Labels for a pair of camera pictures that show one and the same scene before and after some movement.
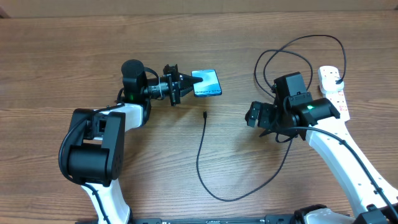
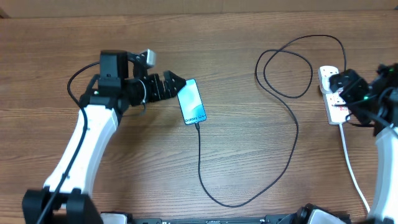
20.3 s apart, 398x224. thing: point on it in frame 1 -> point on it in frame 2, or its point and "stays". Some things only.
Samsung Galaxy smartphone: x=210 y=85 -> x=191 y=104
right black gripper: x=266 y=111 -> x=351 y=85
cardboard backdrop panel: x=56 y=9 stays
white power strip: x=337 y=98 stays
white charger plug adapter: x=327 y=82 stays
